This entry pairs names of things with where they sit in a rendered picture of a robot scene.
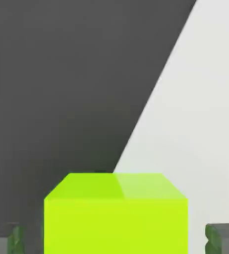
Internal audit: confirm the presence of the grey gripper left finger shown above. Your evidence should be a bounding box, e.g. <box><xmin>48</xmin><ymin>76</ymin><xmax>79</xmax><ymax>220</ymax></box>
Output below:
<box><xmin>0</xmin><ymin>222</ymin><xmax>26</xmax><ymax>254</ymax></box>

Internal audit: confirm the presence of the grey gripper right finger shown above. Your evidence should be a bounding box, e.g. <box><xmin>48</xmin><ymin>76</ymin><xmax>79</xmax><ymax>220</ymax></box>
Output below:
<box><xmin>205</xmin><ymin>223</ymin><xmax>229</xmax><ymax>254</ymax></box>

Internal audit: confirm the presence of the small lime green cube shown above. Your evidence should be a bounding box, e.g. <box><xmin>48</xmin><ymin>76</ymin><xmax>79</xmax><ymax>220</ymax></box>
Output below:
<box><xmin>44</xmin><ymin>172</ymin><xmax>189</xmax><ymax>254</ymax></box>

